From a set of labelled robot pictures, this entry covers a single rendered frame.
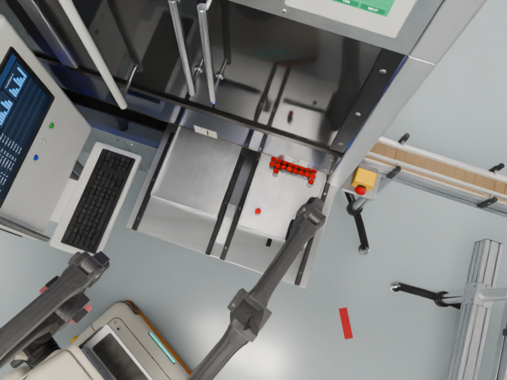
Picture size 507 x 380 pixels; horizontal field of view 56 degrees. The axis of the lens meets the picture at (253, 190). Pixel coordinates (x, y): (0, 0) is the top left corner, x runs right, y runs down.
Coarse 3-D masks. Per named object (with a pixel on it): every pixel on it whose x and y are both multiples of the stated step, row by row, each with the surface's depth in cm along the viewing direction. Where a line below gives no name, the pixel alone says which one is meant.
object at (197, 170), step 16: (176, 144) 184; (192, 144) 184; (208, 144) 184; (224, 144) 184; (176, 160) 182; (192, 160) 182; (208, 160) 183; (224, 160) 183; (160, 176) 180; (176, 176) 180; (192, 176) 181; (208, 176) 181; (224, 176) 181; (160, 192) 179; (176, 192) 179; (192, 192) 179; (208, 192) 179; (224, 192) 176; (192, 208) 174; (208, 208) 178
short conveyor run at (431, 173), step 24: (384, 144) 181; (384, 168) 178; (408, 168) 176; (432, 168) 179; (456, 168) 179; (480, 168) 179; (432, 192) 184; (456, 192) 177; (480, 192) 177; (504, 192) 177; (504, 216) 184
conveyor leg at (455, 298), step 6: (498, 288) 193; (504, 288) 187; (444, 294) 242; (450, 294) 234; (456, 294) 227; (462, 294) 220; (480, 294) 204; (486, 294) 199; (492, 294) 194; (498, 294) 190; (504, 294) 185; (444, 300) 240; (450, 300) 233; (456, 300) 227; (486, 300) 201; (492, 300) 197; (498, 300) 193
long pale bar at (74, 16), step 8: (64, 0) 101; (64, 8) 104; (72, 8) 105; (72, 16) 107; (72, 24) 110; (80, 24) 110; (80, 32) 113; (88, 32) 115; (88, 40) 117; (88, 48) 120; (96, 48) 121; (96, 56) 123; (96, 64) 127; (104, 64) 129; (104, 72) 132; (104, 80) 136; (112, 80) 137; (112, 88) 141; (128, 88) 152; (120, 96) 147; (120, 104) 151
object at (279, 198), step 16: (256, 176) 181; (272, 176) 182; (288, 176) 182; (320, 176) 182; (256, 192) 180; (272, 192) 180; (288, 192) 180; (304, 192) 180; (320, 192) 180; (256, 208) 178; (272, 208) 178; (288, 208) 178; (240, 224) 176; (256, 224) 177; (272, 224) 177; (288, 224) 177
